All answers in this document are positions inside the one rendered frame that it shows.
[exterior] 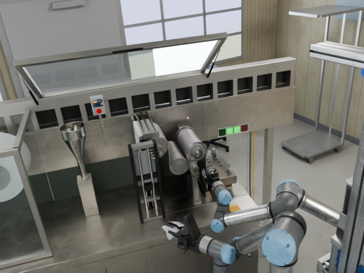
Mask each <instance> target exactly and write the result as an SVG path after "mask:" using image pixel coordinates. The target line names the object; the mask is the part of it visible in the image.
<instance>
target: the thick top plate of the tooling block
mask: <svg viewBox="0 0 364 273"><path fill-rule="evenodd" d="M206 161H207V163H208V164H209V167H207V170H208V169H210V170H211V167H213V171H214V170H215V168H216V170H217V171H218V172H219V176H220V178H219V180H220V181H221V182H222V183H223V184H224V185H230V184H235V183H237V175H236V174H235V173H234V171H233V170H232V175H227V171H228V168H230V166H229V165H228V164H227V163H226V161H225V160H224V159H223V158H222V156H221V155H220V154H219V153H218V151H217V150H216V153H214V154H212V153H211V150H210V151H208V152H207V155H206ZM217 171H216V172H217Z"/></svg>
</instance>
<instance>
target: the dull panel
mask: <svg viewBox="0 0 364 273"><path fill-rule="evenodd" d="M158 158H159V167H160V175H161V178H163V177H168V176H172V175H175V174H173V173H172V172H171V170H170V168H169V166H168V164H167V162H166V160H165V158H164V156H162V158H160V157H158ZM85 168H86V172H87V174H88V173H91V174H92V178H93V183H94V188H95V192H98V191H103V190H107V189H113V188H116V187H120V186H126V185H130V184H133V183H134V181H133V175H132V168H131V162H130V158H129V156H127V157H122V158H116V159H111V160H106V161H101V162H95V163H92V164H86V165H85ZM79 175H80V171H79V167H78V166H76V167H71V168H65V169H62V170H57V171H51V172H47V176H48V180H49V184H50V187H51V191H52V193H53V197H54V201H56V200H61V199H66V198H70V197H75V196H80V192H79V188H78V185H77V176H79Z"/></svg>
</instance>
